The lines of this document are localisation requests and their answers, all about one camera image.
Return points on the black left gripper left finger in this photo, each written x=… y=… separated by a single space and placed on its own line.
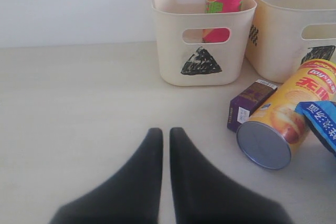
x=131 y=195

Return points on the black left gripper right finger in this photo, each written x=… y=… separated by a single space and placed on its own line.
x=203 y=194

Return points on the blue noodle snack bag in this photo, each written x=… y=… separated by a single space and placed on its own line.
x=320 y=118

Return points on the dark purple small box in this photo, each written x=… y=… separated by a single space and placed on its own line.
x=247 y=102

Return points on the cream bin with triangle mark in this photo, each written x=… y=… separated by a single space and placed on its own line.
x=200 y=49

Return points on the cream bin with square mark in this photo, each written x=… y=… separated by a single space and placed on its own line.
x=286 y=33

